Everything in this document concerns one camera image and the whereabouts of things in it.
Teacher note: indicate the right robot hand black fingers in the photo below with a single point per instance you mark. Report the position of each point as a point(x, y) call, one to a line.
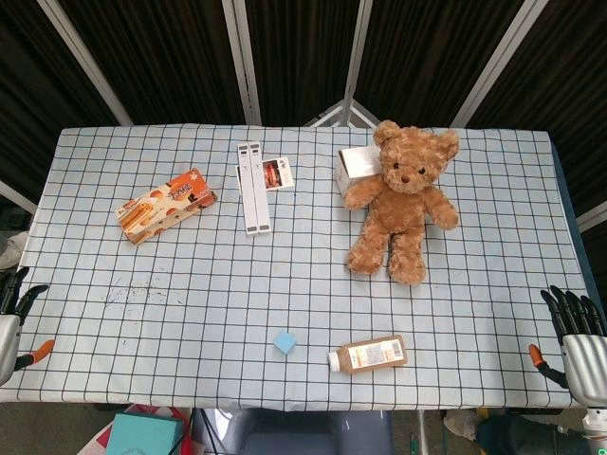
point(585, 365)

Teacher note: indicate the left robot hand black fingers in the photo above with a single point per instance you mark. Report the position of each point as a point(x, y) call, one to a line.
point(8, 332)

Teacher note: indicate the brown teddy bear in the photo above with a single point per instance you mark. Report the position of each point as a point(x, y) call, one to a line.
point(403, 208)

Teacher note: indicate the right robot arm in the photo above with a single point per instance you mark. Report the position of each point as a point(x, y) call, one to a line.
point(595, 424)

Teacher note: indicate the teal box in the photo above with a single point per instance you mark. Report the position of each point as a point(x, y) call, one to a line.
point(142, 433)

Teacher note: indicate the orange cookie box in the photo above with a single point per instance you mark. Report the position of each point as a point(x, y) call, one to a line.
point(161, 208)

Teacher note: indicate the blue checkered tablecloth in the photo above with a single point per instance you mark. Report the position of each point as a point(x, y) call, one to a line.
point(213, 294)

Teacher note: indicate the brown juice bottle white cap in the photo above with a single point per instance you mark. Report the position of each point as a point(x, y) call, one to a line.
point(372, 354)

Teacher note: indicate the light blue foam cube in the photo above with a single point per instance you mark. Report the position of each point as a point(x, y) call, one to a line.
point(284, 342)

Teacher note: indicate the long white narrow box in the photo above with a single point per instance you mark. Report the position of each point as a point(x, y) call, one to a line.
point(263, 204)
point(247, 189)

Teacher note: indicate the dark blue chair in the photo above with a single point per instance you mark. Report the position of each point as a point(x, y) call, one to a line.
point(313, 433)

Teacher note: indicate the white cardboard box red print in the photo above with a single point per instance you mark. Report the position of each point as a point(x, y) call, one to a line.
point(355, 163)

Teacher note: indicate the white card with food photo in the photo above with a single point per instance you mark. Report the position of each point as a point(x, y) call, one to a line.
point(280, 173)

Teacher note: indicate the white metal triangular brace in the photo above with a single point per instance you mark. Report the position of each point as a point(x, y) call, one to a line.
point(346, 114)

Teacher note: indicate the white metal frame post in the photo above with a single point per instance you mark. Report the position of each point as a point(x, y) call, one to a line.
point(593, 217)
point(16, 195)
point(243, 61)
point(355, 52)
point(498, 61)
point(85, 61)

